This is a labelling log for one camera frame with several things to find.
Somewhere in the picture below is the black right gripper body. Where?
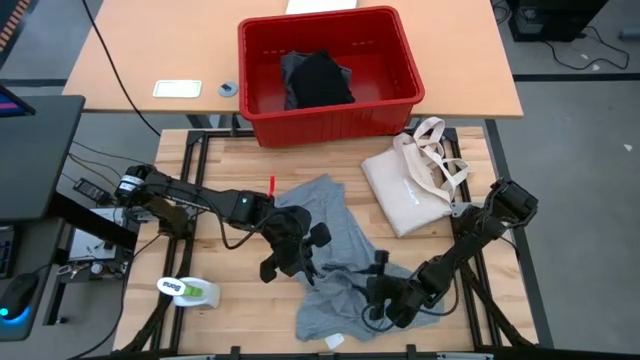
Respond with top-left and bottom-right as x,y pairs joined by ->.
384,274 -> 429,321

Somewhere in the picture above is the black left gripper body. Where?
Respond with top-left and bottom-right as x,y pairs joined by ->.
264,205 -> 314,274

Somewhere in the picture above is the grey Reebok t-shirt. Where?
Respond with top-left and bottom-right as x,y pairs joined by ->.
273,173 -> 444,344

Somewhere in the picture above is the red plastic laundry bin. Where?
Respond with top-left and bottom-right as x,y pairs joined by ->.
237,5 -> 426,149

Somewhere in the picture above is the cream canvas tote bag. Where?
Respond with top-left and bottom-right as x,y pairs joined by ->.
360,116 -> 472,239

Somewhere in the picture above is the white spray bottle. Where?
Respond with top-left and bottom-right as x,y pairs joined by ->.
156,275 -> 222,310

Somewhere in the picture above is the black folded garment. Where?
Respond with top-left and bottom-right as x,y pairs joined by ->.
289,49 -> 356,109

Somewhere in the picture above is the dark grey garment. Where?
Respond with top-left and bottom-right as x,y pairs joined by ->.
279,51 -> 354,111

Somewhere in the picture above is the white rectangular pad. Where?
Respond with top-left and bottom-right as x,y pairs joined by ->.
152,78 -> 204,100

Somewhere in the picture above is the black power adapter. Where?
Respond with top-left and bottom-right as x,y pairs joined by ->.
73,177 -> 112,205

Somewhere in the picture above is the tan wooden desk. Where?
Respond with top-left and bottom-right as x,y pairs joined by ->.
62,0 -> 525,120

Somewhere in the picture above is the white paper sheet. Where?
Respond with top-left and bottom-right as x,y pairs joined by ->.
284,0 -> 360,15

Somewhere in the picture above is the black computer mouse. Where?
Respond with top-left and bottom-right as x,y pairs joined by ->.
0,272 -> 40,321

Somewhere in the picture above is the black side desk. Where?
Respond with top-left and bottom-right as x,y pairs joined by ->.
0,94 -> 86,222

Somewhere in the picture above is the black computer tower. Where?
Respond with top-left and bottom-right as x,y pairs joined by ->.
507,0 -> 612,44

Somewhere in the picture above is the black monitor with lit screen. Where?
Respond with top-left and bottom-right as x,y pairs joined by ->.
0,83 -> 37,119

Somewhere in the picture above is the black right camera cable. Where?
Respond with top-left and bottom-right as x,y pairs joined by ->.
361,284 -> 459,334

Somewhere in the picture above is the thick black cable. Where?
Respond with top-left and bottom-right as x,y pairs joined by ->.
81,0 -> 162,137

